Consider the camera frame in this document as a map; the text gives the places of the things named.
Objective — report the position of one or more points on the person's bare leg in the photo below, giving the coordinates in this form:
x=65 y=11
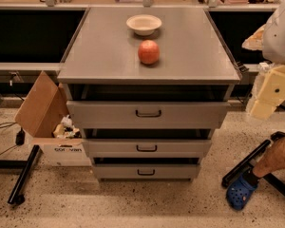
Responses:
x=273 y=159

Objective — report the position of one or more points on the open cardboard box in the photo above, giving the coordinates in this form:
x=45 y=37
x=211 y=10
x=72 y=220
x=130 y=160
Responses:
x=44 y=116

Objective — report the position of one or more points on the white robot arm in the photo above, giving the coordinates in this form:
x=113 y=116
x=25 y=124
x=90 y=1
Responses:
x=273 y=39

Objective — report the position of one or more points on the blue clog shoe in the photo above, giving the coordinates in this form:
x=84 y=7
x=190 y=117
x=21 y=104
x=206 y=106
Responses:
x=239 y=193

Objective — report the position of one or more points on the grey top drawer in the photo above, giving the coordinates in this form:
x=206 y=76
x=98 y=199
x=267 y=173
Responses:
x=147 y=115

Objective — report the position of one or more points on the white bowl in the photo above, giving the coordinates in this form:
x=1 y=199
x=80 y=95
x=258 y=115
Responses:
x=144 y=24

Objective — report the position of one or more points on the black power adapter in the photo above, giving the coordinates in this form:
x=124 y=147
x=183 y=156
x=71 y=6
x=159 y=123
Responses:
x=20 y=137

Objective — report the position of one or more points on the grey drawer cabinet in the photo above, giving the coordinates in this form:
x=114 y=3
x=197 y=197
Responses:
x=103 y=65

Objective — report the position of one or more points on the red apple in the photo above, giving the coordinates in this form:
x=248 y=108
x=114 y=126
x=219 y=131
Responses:
x=149 y=52

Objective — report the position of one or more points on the black table leg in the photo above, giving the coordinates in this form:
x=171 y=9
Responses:
x=245 y=167
x=16 y=196

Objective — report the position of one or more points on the black table leg left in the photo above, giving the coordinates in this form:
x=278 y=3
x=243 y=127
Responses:
x=16 y=196

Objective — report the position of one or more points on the black table leg right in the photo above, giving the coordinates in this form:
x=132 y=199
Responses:
x=245 y=167

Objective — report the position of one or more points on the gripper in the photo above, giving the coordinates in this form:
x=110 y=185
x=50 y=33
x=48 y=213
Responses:
x=280 y=38

